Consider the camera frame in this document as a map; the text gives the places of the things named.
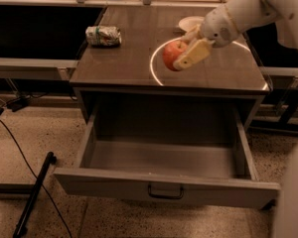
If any crumpled chip bag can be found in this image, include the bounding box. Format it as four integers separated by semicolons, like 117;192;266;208
85;26;121;47

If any open grey top drawer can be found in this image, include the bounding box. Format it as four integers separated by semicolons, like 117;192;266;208
55;105;280;209

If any black drawer handle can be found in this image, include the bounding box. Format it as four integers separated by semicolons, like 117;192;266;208
147;183;184;200

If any red apple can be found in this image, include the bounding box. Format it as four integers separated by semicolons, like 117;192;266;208
162;40;188;71

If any grey side shelf rail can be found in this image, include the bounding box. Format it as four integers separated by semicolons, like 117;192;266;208
0;58;78;80

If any black metal stand leg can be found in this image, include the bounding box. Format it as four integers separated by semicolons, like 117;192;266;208
13;152;57;238

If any grey cabinet with countertop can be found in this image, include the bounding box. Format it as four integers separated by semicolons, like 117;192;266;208
71;6;269;133

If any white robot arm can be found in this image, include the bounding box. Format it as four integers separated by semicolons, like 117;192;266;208
173;0;298;70

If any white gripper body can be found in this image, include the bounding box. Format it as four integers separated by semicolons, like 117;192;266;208
201;5;239;48

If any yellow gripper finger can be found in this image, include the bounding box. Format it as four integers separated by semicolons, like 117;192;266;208
180;25;203;44
173;38;214;71

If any white paper bowl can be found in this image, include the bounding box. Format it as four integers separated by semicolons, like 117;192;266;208
178;16;204;32

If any black floor cable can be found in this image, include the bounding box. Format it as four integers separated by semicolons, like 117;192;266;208
0;117;74;238

